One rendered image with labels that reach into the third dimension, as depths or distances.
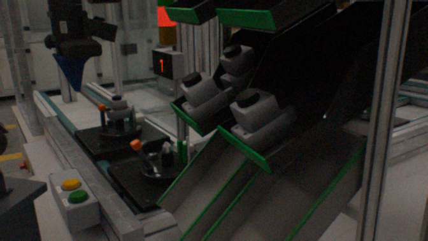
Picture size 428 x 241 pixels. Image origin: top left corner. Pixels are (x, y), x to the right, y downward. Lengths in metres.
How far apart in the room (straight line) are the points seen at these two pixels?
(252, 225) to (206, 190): 0.13
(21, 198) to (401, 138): 1.08
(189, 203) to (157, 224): 0.10
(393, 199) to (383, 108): 0.68
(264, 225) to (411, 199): 0.63
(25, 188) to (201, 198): 0.32
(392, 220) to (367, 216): 0.50
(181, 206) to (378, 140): 0.39
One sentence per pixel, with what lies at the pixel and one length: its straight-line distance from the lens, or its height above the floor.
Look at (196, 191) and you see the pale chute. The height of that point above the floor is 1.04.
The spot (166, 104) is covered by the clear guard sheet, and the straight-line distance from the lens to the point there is 1.22.
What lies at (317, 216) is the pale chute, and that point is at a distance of 0.50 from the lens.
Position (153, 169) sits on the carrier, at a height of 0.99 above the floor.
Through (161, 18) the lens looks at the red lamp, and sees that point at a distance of 1.05.
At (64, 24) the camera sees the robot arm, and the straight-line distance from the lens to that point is 0.71.
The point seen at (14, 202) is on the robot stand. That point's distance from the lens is 0.72.
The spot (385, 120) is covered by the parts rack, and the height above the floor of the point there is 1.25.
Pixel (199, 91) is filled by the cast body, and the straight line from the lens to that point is 0.55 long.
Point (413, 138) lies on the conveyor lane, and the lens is 1.38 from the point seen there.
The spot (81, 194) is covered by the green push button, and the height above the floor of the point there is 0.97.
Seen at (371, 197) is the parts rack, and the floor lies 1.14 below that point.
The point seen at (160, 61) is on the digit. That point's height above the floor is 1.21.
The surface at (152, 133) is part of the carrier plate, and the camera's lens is 1.21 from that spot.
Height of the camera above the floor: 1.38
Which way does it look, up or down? 19 degrees down
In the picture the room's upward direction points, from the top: 2 degrees counter-clockwise
